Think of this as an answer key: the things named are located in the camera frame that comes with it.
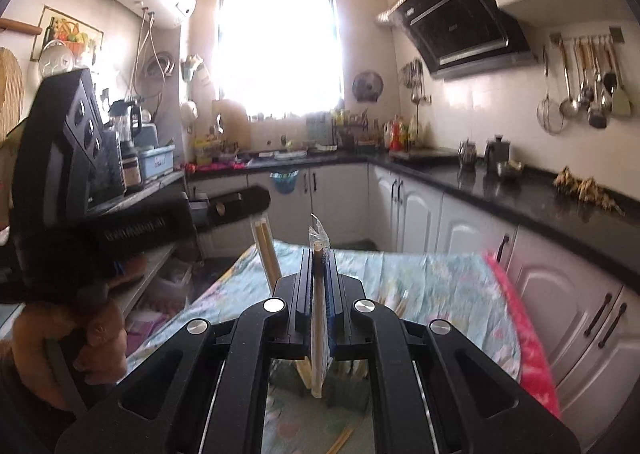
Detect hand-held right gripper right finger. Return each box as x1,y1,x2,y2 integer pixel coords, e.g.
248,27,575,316
322,254,583,454

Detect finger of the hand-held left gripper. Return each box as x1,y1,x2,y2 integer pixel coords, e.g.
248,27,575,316
187,185,272,235

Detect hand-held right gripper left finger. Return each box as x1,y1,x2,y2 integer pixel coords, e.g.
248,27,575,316
55,249,318,454

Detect plastic-wrapped chopstick pair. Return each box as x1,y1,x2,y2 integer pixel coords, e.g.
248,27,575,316
253,215,282,281
307,214,332,399

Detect dark green utensil basket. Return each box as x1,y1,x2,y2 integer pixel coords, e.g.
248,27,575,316
269,358,374,409

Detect row of hanging kitchen utensils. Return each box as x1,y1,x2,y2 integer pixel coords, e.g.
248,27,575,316
557,37,634,131

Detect person's left hand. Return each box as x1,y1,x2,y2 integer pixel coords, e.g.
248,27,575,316
10,299,129,411

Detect pink dishcloth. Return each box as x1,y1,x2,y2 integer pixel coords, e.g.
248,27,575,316
185,161,246,173

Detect yellow container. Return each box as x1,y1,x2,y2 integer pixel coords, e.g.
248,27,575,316
193,136,224,165

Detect blue plastic bag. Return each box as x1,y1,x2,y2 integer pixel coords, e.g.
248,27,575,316
269,169,301,195

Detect black blender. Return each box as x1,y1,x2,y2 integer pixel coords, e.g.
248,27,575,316
108,99,146,193

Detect wooden cutting board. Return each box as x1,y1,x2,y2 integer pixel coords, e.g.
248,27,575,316
212,99,251,145

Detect blue plastic bin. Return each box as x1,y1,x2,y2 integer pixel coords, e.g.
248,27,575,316
137,144,176,180

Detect light blue printed tablecloth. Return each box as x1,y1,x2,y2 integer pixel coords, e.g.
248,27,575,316
125,241,524,454

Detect woven bamboo board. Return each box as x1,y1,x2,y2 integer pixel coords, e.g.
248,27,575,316
0,47,25,136

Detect white base cabinets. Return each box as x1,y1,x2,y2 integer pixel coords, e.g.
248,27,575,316
187,161,640,441

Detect hanging metal colander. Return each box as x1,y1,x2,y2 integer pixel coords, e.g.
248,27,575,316
38,39,76,80

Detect white hanging holder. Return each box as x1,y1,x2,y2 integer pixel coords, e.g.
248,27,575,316
179,54,211,86

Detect black spice rack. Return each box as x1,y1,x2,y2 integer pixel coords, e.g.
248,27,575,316
332,109,384,150

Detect kitchen window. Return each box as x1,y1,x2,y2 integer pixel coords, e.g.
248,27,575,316
218,0,344,118

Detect cluster of condiment bottles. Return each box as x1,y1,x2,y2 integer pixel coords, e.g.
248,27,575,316
384,114,426,153

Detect black kitchen countertop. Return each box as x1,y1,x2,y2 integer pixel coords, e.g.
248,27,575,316
187,147,640,276

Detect pink cloth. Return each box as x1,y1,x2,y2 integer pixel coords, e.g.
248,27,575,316
482,249,562,421

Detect metal teapot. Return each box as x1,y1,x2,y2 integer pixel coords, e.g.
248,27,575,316
457,139,479,170

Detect metal bowl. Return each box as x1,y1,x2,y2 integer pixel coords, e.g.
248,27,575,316
495,160,525,180

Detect dark lidded pot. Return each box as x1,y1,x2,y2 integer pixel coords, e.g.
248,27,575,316
483,134,511,170

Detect bunch of hanging metal tools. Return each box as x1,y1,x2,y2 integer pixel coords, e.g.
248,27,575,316
402,59,431,106

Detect dried brown roots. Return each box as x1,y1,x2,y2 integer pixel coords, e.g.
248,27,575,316
552,166,624,215

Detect black range hood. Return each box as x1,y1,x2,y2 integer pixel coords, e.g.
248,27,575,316
376,0,539,81

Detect fruit wall poster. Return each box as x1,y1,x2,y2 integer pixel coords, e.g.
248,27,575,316
30,5,105,68

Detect water heater hoses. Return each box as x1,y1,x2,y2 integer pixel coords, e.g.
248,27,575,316
127,8,177,106

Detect small round wall fan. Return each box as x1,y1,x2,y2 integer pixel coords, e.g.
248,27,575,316
352,71,385,103

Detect metal utensil rail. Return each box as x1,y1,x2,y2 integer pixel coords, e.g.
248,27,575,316
550,27,627,46

